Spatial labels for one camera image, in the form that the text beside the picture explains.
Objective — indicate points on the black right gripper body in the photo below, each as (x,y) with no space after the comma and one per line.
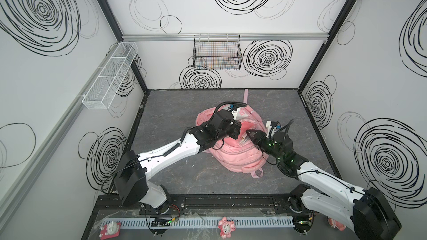
(256,138)

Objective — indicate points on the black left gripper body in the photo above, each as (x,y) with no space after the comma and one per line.
(236,130)

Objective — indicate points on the pink student backpack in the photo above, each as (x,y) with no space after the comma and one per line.
(246,159)

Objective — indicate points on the clear plastic pen case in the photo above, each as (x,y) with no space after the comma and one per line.
(242,140)

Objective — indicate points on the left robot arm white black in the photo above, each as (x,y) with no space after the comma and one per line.
(134,171)

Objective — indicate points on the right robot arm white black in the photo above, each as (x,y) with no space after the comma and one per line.
(364,211)

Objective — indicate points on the pink toy right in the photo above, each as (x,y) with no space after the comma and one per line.
(336,225)

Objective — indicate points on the pink plush toy centre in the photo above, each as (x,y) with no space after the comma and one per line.
(226,227)

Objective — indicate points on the pink white toy left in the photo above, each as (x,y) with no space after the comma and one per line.
(110,230)

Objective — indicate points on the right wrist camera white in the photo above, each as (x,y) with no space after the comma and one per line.
(272,127)

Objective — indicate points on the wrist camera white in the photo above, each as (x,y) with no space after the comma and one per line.
(272,127)
(238,113)

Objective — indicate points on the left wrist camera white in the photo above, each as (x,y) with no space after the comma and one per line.
(238,113)

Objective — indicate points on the black wire wall basket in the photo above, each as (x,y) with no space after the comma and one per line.
(217,52)

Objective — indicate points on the white slotted cable duct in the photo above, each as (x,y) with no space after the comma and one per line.
(201,222)

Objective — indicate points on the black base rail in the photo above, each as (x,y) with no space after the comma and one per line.
(185,203)

